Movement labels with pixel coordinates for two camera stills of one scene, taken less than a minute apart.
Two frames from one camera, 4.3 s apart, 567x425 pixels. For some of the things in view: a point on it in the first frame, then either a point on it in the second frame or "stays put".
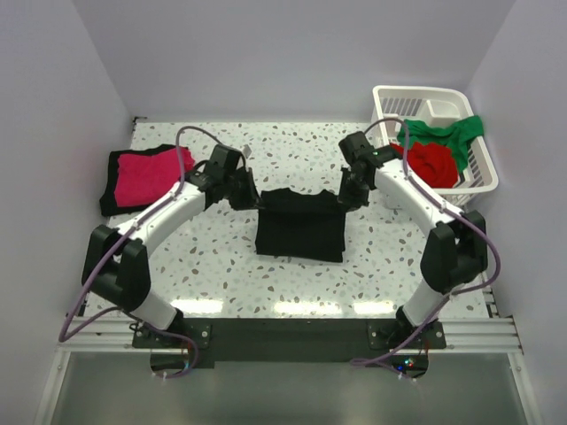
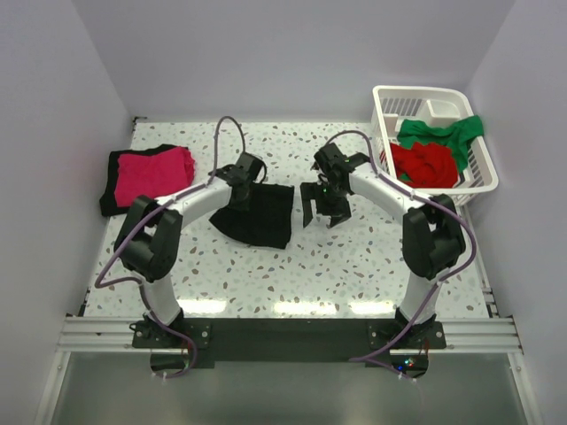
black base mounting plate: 292,339 stays put
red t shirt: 436,163 stays put
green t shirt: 458,135 stays put
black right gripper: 345,199 -> 309,191
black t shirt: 300,226 -> 267,223
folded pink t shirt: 144,177 stays put
